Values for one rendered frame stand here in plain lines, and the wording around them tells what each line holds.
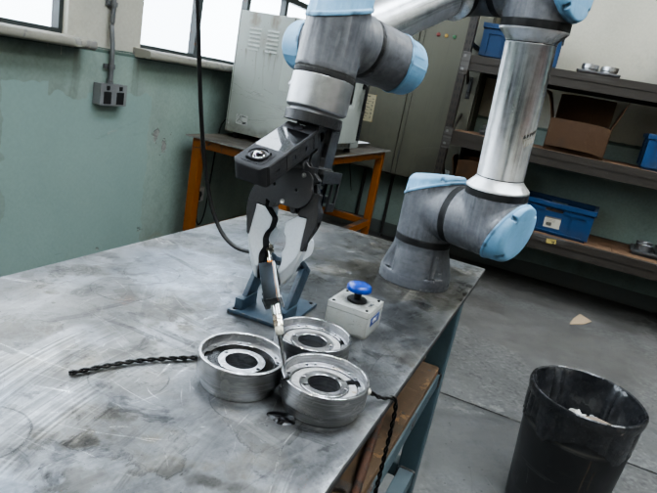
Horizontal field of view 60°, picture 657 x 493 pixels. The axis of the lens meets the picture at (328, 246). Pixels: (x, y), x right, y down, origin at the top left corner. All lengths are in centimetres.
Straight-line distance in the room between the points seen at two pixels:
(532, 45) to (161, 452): 82
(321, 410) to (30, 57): 198
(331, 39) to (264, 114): 239
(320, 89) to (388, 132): 391
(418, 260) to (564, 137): 298
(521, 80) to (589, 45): 360
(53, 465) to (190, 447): 12
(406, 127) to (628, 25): 165
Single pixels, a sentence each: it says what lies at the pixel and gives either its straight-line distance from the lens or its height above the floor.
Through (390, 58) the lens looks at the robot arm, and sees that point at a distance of 75.
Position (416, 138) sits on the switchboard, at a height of 87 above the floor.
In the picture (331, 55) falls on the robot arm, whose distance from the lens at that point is 68.
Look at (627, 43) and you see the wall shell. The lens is 465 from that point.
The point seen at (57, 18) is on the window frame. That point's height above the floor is 120.
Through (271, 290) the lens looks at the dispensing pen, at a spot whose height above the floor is 92.
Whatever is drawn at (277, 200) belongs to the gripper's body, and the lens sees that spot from 69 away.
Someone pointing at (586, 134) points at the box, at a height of 114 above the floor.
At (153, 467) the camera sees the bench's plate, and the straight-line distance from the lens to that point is 59.
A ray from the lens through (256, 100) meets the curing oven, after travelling 309.
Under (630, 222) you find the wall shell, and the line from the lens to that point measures 465.
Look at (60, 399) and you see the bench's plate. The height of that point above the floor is 80.
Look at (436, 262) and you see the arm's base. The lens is 117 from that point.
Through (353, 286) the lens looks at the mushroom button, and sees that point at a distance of 89.
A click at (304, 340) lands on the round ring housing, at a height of 82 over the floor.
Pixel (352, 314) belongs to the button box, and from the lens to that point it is 88.
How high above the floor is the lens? 117
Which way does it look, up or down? 16 degrees down
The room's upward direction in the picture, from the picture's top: 11 degrees clockwise
